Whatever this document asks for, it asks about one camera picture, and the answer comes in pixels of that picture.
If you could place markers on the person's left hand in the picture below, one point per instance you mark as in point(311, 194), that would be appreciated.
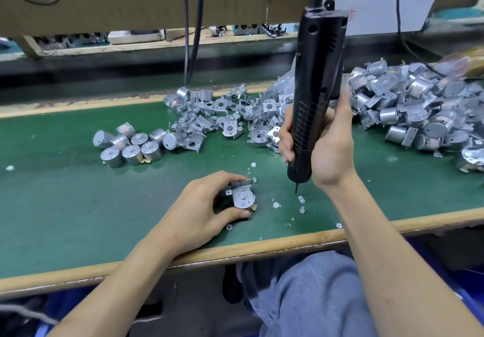
point(196, 216)

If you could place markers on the person's right hand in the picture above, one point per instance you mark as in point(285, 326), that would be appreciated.
point(333, 148)

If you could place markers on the silver round motor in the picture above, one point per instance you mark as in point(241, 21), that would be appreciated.
point(243, 198)

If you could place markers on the silver metal bracket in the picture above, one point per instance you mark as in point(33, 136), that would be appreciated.
point(240, 184)

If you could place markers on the black electric screwdriver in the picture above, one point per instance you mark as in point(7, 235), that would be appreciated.
point(317, 61)

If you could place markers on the pile of silver motors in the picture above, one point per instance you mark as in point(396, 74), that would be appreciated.
point(132, 148)

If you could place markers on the pile of assembled motors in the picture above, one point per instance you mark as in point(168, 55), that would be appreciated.
point(416, 102)

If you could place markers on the pile of metal brackets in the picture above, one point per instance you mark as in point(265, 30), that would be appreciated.
point(227, 114)

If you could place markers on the person's right forearm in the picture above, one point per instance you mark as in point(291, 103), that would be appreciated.
point(401, 261)

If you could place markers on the person's left forearm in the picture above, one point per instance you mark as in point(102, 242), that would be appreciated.
point(113, 291)

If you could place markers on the green bench mat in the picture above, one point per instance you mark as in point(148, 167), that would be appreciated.
point(60, 212)

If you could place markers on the grey blue trousers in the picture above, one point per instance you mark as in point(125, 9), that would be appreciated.
point(310, 295)

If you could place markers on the white paper sign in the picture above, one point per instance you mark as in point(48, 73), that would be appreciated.
point(393, 0)

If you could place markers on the blue plastic bin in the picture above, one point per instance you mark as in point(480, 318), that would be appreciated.
point(64, 310)

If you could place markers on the orange packet in plastic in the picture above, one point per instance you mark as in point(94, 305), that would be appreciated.
point(473, 61)

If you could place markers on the dark blue crate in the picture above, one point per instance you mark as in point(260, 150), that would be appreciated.
point(450, 272)

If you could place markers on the brown back panel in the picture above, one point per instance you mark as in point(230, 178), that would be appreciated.
point(113, 0)

